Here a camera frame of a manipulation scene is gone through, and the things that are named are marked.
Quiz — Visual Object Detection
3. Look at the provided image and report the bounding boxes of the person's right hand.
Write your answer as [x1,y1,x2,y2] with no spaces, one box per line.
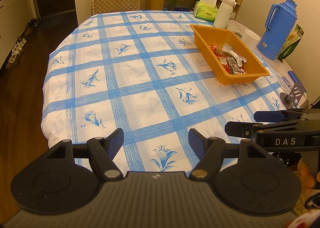
[299,159,317,190]

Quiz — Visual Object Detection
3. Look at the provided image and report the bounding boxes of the grey phone stand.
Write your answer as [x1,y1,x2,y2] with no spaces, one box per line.
[279,82,307,109]

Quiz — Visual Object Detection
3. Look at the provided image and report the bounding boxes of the white cup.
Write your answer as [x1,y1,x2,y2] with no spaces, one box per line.
[243,29,260,50]

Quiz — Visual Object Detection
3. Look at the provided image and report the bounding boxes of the white thermos bottle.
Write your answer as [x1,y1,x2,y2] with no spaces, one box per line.
[213,0,236,29]

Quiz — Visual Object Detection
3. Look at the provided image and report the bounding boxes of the orange plastic tray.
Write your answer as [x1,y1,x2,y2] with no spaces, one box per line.
[189,25,270,86]

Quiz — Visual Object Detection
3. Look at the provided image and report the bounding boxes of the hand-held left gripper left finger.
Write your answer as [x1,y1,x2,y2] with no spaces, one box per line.
[41,128,125,181]

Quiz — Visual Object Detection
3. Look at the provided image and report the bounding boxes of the green tissue pack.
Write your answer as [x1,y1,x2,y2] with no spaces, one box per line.
[194,0,219,22]

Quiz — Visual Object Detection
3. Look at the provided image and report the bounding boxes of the white cabinet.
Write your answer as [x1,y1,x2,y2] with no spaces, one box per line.
[0,0,42,69]

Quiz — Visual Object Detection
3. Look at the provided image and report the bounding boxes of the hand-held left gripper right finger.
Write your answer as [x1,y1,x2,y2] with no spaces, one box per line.
[188,129,273,180]

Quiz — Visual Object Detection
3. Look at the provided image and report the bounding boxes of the pile of snack packets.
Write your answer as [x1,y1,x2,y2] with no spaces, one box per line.
[207,43,248,75]

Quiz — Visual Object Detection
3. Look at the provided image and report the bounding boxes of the black cable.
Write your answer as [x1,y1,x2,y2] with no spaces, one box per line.
[304,193,320,212]

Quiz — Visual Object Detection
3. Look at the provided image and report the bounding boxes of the blue checked tablecloth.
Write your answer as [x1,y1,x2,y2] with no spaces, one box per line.
[41,10,309,172]

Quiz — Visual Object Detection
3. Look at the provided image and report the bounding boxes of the row of shoes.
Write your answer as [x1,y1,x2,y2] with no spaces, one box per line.
[5,18,40,69]

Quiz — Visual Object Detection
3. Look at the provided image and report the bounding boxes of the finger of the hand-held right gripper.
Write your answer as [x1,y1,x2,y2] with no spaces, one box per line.
[224,119,304,141]
[253,108,320,122]

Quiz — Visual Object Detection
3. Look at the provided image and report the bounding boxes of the grey cloth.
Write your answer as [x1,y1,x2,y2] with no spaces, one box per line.
[231,27,244,39]

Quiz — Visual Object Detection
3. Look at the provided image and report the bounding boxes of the blue thermos jug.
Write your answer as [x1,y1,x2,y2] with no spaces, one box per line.
[257,0,299,61]

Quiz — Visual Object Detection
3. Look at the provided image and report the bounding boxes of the green and white bag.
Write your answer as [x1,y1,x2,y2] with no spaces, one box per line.
[276,24,305,61]

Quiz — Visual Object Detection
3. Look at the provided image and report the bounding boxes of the blue and white box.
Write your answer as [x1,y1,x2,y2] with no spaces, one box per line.
[279,70,298,89]

